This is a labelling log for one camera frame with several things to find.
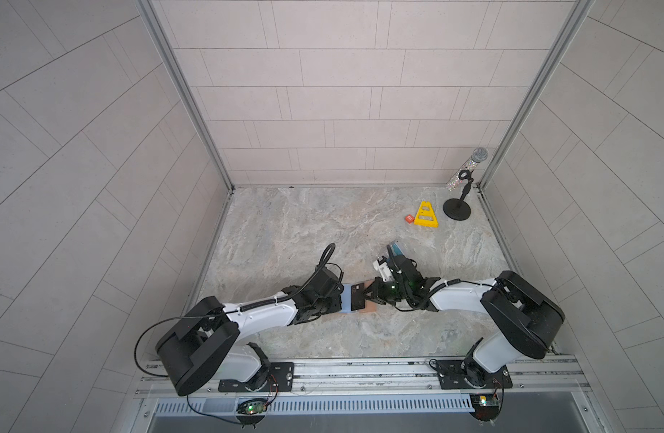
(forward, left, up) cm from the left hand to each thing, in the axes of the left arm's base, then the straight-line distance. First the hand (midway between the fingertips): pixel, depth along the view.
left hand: (345, 301), depth 86 cm
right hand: (0, -5, +3) cm, 6 cm away
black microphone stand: (+37, -47, +3) cm, 60 cm away
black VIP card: (0, -4, +3) cm, 5 cm away
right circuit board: (-27, -36, +1) cm, 45 cm away
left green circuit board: (-27, +22, +5) cm, 35 cm away
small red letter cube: (+32, -25, +3) cm, 41 cm away
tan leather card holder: (-3, -8, +4) cm, 9 cm away
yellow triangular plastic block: (+35, -33, +2) cm, 48 cm away
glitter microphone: (+38, -44, +30) cm, 65 cm away
